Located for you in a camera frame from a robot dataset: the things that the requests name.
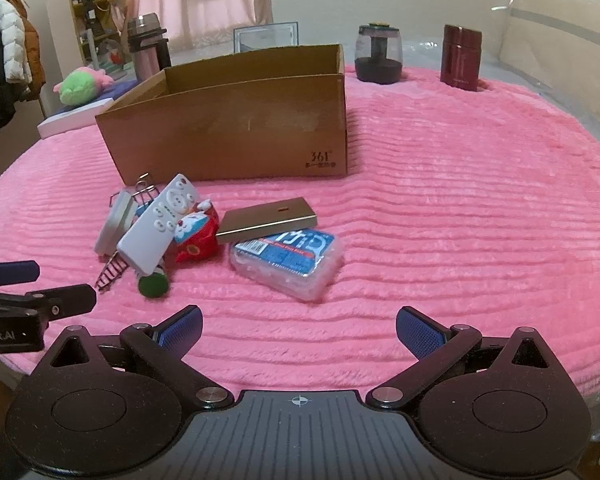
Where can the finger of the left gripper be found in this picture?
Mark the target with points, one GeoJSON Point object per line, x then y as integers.
{"type": "Point", "coordinates": [17, 272]}
{"type": "Point", "coordinates": [64, 302]}

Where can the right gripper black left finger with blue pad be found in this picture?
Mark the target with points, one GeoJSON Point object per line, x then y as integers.
{"type": "Point", "coordinates": [158, 351]}

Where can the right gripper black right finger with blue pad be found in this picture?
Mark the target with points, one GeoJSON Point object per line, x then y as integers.
{"type": "Point", "coordinates": [438, 350]}

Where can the green white small bottle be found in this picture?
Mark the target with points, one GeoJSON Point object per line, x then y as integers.
{"type": "Point", "coordinates": [154, 285]}

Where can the white remote control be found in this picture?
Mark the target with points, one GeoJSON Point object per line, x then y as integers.
{"type": "Point", "coordinates": [150, 236]}

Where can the white square night light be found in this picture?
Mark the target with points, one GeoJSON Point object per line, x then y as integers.
{"type": "Point", "coordinates": [120, 218]}

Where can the red blue Doraemon toy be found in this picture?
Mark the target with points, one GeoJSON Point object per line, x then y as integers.
{"type": "Point", "coordinates": [195, 234]}

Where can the blue binder clip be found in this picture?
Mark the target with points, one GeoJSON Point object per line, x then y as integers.
{"type": "Point", "coordinates": [143, 193]}

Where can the gold router box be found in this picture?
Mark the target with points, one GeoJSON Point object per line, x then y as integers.
{"type": "Point", "coordinates": [248, 223]}

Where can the blue tissue pack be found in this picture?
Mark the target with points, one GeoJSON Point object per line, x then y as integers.
{"type": "Point", "coordinates": [300, 263]}

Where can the pink fluffy blanket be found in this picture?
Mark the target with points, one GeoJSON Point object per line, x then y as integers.
{"type": "Point", "coordinates": [479, 208]}

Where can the white flat box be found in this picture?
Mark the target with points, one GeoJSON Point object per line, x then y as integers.
{"type": "Point", "coordinates": [78, 118]}

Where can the white puffer jacket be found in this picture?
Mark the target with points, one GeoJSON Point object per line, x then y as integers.
{"type": "Point", "coordinates": [16, 66]}

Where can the green pink plush toy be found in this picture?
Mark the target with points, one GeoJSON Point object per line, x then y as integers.
{"type": "Point", "coordinates": [82, 86]}

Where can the purple book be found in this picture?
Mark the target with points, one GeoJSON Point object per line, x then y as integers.
{"type": "Point", "coordinates": [118, 89]}

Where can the brown jacket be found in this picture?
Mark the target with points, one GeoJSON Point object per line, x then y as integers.
{"type": "Point", "coordinates": [32, 46]}

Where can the wooden bookshelf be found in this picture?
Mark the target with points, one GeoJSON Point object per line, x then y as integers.
{"type": "Point", "coordinates": [94, 25]}

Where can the brown cardboard box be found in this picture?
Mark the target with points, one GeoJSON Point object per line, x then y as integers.
{"type": "Point", "coordinates": [273, 113]}

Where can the dark red thermos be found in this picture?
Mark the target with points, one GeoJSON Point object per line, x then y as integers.
{"type": "Point", "coordinates": [461, 57]}

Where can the glass jar dark base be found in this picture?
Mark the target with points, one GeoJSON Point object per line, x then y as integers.
{"type": "Point", "coordinates": [378, 54]}

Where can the sand picture frame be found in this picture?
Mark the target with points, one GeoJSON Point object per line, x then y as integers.
{"type": "Point", "coordinates": [260, 37]}

